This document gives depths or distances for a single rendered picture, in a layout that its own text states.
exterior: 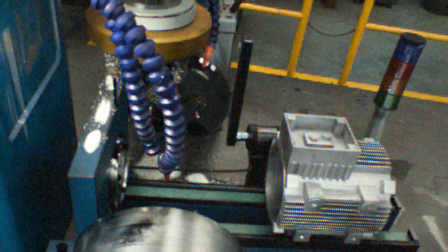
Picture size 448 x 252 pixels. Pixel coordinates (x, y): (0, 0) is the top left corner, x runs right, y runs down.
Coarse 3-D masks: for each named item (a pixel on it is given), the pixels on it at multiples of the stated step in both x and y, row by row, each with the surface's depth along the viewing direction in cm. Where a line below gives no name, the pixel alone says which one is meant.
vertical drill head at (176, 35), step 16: (128, 0) 54; (144, 0) 53; (160, 0) 54; (176, 0) 55; (192, 0) 59; (96, 16) 56; (144, 16) 53; (160, 16) 53; (176, 16) 54; (192, 16) 57; (208, 16) 60; (96, 32) 54; (160, 32) 54; (176, 32) 55; (192, 32) 55; (208, 32) 58; (112, 48) 53; (160, 48) 53; (176, 48) 54; (192, 48) 56; (112, 64) 58; (176, 64) 59; (176, 80) 61
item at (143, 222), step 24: (120, 216) 52; (144, 216) 51; (168, 216) 51; (192, 216) 53; (96, 240) 50; (120, 240) 49; (144, 240) 48; (168, 240) 48; (192, 240) 50; (216, 240) 52
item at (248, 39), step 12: (252, 36) 77; (240, 48) 76; (252, 48) 76; (240, 60) 78; (240, 72) 79; (240, 84) 81; (240, 96) 82; (240, 108) 84; (228, 132) 89; (228, 144) 90
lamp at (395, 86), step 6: (384, 78) 102; (390, 78) 100; (396, 78) 99; (384, 84) 102; (390, 84) 100; (396, 84) 100; (402, 84) 100; (384, 90) 102; (390, 90) 101; (396, 90) 101; (402, 90) 101
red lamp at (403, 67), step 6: (390, 60) 100; (396, 60) 97; (390, 66) 99; (396, 66) 98; (402, 66) 97; (408, 66) 97; (414, 66) 97; (390, 72) 99; (396, 72) 98; (402, 72) 98; (408, 72) 98; (402, 78) 98; (408, 78) 99
